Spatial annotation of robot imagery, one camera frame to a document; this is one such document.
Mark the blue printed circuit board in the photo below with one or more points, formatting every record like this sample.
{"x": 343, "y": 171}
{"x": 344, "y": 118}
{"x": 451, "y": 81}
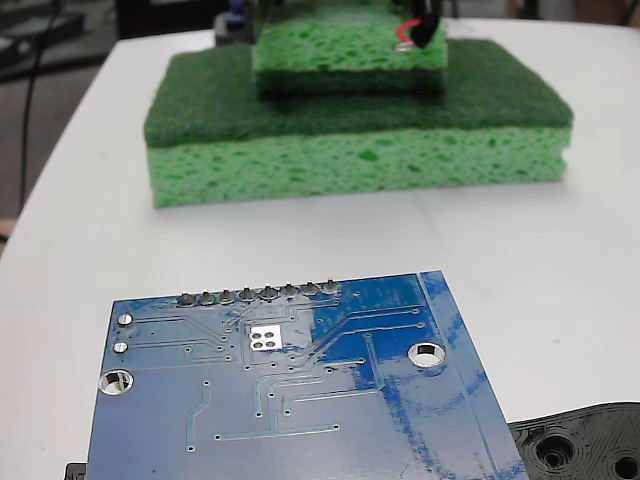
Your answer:
{"x": 300, "y": 400}

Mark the grey and blue device base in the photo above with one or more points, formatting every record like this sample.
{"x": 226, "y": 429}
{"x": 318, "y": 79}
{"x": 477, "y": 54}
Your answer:
{"x": 232, "y": 27}

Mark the small green scrub sponge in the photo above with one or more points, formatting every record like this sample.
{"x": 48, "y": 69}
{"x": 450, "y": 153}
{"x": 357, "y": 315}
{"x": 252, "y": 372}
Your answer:
{"x": 340, "y": 55}

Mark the large green scrub sponge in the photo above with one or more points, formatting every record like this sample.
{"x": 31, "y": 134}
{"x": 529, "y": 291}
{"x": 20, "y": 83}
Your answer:
{"x": 350, "y": 160}

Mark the dark background equipment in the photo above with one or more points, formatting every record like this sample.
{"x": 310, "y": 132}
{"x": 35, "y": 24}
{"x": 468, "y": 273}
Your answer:
{"x": 30, "y": 35}

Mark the black plastic mount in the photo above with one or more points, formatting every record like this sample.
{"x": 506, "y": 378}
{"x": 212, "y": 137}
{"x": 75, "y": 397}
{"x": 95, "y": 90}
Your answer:
{"x": 575, "y": 430}

